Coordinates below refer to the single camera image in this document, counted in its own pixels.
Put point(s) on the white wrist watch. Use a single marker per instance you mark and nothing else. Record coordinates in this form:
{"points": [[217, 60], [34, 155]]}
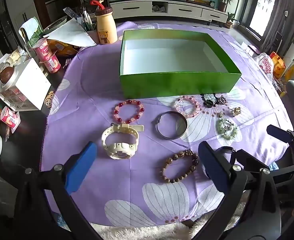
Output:
{"points": [[107, 140]]}

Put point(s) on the grey remote control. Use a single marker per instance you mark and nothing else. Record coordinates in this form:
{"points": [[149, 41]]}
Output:
{"points": [[70, 12]]}

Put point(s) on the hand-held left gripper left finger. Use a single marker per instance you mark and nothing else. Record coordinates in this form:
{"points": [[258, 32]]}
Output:
{"points": [[80, 167]]}

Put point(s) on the orange snack bag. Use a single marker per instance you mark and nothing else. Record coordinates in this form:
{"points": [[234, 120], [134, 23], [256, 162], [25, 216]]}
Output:
{"points": [[62, 48]]}

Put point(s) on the black wrist watch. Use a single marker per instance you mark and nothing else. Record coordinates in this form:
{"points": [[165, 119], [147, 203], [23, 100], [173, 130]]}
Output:
{"points": [[227, 148]]}

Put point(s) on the pink yogurt cup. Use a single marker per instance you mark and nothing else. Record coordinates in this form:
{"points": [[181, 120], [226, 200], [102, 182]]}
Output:
{"points": [[52, 63], [10, 118], [41, 50]]}

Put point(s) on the dark crown brooch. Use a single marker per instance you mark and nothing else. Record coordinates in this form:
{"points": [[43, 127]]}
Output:
{"points": [[221, 100]]}

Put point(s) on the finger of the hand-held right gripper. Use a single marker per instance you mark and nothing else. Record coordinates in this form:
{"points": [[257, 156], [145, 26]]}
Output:
{"points": [[276, 131], [247, 158]]}

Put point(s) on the silver bangle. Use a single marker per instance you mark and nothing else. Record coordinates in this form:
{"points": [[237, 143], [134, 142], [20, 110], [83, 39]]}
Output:
{"points": [[180, 127]]}

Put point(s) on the white tv cabinet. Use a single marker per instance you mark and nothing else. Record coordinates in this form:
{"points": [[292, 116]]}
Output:
{"points": [[187, 11]]}

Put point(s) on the white paper sheet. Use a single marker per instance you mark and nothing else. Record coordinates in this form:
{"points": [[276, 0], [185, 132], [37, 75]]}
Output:
{"points": [[69, 33]]}

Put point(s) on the brown round ball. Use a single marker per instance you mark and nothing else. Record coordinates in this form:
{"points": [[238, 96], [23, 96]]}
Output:
{"points": [[6, 75]]}

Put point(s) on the purple floral cloth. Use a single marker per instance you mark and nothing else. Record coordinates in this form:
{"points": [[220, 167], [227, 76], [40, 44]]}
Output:
{"points": [[87, 92]]}

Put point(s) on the tall potted plant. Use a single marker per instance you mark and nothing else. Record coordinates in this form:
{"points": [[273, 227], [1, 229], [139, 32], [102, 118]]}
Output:
{"points": [[222, 2]]}

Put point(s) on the white drawer organizer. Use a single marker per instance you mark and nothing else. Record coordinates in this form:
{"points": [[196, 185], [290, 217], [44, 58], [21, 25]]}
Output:
{"points": [[34, 85]]}

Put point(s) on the green cardboard box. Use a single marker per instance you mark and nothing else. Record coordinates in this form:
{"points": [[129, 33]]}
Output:
{"points": [[177, 83]]}

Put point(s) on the small alarm clock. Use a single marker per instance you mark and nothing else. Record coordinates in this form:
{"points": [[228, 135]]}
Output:
{"points": [[212, 3]]}

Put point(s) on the white fluffy rug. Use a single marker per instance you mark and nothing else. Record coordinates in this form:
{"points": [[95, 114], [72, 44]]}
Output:
{"points": [[149, 233]]}

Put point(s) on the small potted plant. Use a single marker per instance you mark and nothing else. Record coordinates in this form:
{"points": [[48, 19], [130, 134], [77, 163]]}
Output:
{"points": [[230, 22]]}

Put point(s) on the white plastic bag red print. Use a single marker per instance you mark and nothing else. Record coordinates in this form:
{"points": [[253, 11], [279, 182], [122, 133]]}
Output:
{"points": [[264, 63]]}

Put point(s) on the yellow bear bottle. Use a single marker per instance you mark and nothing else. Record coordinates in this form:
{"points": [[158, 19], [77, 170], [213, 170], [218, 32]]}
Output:
{"points": [[107, 30]]}

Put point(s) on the black and white beaded ornament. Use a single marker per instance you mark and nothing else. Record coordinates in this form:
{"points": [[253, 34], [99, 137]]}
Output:
{"points": [[208, 100]]}

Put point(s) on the yellow orange bag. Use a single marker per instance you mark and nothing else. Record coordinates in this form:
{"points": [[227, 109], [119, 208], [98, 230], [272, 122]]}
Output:
{"points": [[278, 66]]}

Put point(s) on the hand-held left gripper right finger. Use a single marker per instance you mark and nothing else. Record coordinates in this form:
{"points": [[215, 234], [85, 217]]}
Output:
{"points": [[212, 167]]}

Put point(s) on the pen holder with pencils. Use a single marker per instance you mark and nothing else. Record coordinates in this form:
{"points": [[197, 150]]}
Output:
{"points": [[89, 26]]}

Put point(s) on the green and white paper packet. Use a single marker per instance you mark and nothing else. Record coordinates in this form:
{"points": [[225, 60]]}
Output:
{"points": [[34, 33]]}

